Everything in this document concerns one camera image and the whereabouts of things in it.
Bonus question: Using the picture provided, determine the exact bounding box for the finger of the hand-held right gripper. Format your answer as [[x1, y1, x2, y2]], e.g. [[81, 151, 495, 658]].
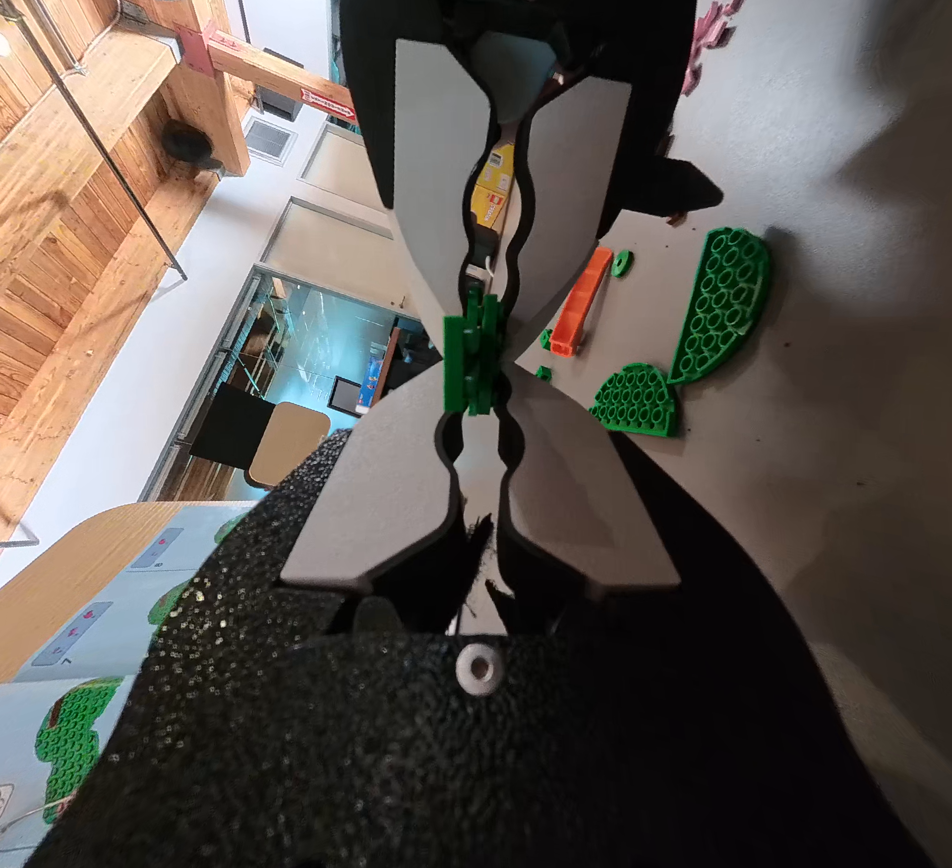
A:
[[390, 37, 493, 334], [502, 74, 633, 367]]

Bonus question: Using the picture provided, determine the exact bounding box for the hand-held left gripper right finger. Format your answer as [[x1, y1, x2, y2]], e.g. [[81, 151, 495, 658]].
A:
[[494, 362, 683, 600]]

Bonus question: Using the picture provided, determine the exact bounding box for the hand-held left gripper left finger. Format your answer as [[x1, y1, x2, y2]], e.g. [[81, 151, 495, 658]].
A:
[[279, 361, 470, 594]]

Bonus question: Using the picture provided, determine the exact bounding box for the green lego assembly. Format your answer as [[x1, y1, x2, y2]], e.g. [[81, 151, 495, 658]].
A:
[[442, 284, 508, 417]]

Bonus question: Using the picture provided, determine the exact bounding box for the small green half-round lego plate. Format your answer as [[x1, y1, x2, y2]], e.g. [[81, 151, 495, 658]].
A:
[[590, 362, 679, 438]]

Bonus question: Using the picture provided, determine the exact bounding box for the orange lego arch piece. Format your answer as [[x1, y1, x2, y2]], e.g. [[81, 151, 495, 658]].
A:
[[550, 245, 614, 359]]

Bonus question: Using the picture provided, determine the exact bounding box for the pile of pink lego pieces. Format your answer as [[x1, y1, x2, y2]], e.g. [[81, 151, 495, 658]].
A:
[[680, 0, 748, 99]]

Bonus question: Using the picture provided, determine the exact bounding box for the large green half-round lego plate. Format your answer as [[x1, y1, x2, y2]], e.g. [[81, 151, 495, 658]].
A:
[[667, 227, 771, 386]]

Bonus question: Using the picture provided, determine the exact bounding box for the lego instruction booklet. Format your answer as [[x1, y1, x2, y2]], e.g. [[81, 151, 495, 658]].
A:
[[0, 500, 257, 868]]

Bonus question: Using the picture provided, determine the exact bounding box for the yellow cardboard box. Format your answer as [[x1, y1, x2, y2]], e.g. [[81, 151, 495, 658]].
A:
[[470, 141, 517, 233]]

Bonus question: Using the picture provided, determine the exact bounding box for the small wooden table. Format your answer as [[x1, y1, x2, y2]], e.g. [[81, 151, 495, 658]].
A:
[[247, 401, 332, 490]]

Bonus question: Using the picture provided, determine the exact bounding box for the red and white sign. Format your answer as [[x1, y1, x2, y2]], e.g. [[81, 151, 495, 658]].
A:
[[299, 87, 358, 127]]

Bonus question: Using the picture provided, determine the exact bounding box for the glass window panel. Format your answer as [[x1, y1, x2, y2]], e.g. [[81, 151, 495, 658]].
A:
[[137, 264, 443, 505]]

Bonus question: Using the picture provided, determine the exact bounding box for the white air vent grille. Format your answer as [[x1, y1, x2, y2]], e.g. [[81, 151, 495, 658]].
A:
[[241, 117, 298, 164]]

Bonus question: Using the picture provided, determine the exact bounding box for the black dome ceiling fixture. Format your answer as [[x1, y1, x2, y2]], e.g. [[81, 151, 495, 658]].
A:
[[162, 119, 224, 174]]

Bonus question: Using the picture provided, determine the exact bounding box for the black wall-mounted box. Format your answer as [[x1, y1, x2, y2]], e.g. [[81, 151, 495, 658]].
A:
[[253, 49, 307, 124]]

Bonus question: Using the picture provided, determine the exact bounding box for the red metal beam bracket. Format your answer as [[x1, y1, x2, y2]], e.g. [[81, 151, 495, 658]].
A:
[[176, 20, 218, 75]]

